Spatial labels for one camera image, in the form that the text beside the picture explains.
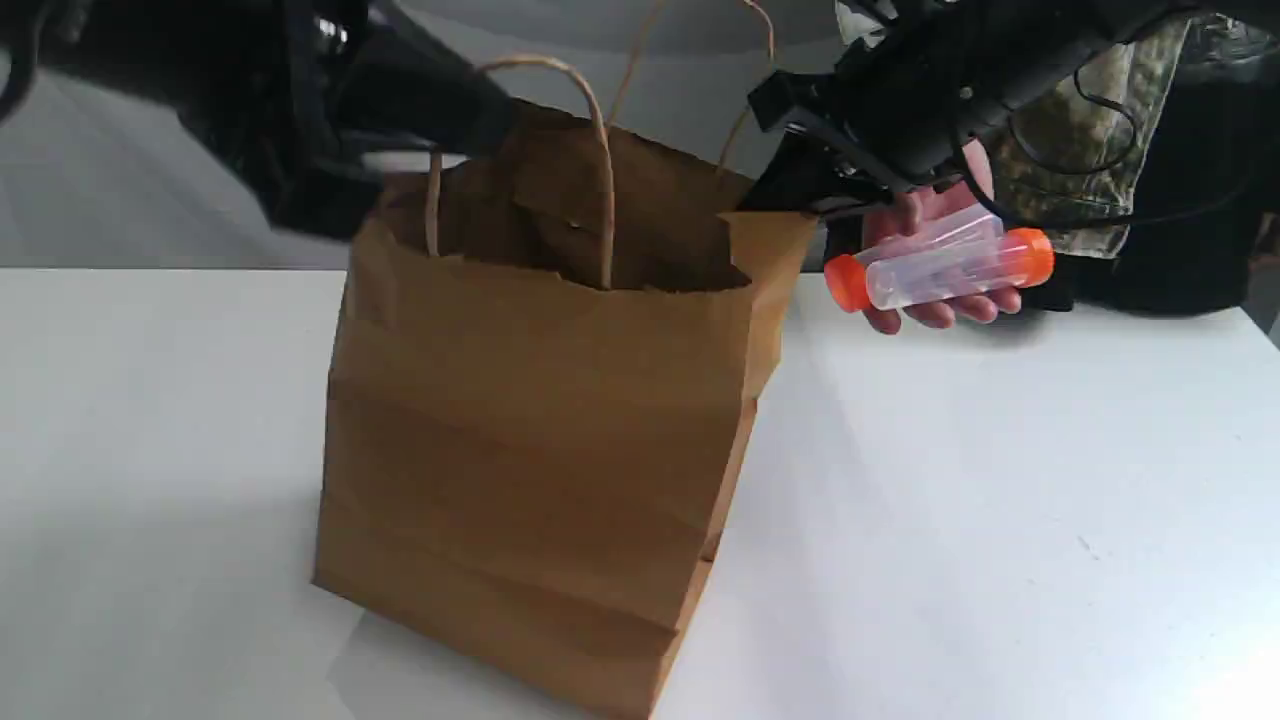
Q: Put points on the clear tube orange caps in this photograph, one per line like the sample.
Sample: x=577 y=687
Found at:
x=967 y=252

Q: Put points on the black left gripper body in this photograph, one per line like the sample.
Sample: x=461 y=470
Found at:
x=370 y=86

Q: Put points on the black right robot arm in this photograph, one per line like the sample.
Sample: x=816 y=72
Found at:
x=1042 y=42

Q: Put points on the brown paper bag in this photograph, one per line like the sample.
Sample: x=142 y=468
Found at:
x=545 y=376

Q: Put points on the camouflage denim jacket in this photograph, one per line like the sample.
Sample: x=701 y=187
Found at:
x=1070 y=156

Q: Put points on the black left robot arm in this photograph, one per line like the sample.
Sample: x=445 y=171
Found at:
x=290 y=96

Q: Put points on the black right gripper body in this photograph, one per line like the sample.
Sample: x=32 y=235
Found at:
x=884 y=121

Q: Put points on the person's right hand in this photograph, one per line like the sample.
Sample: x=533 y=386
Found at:
x=905 y=217

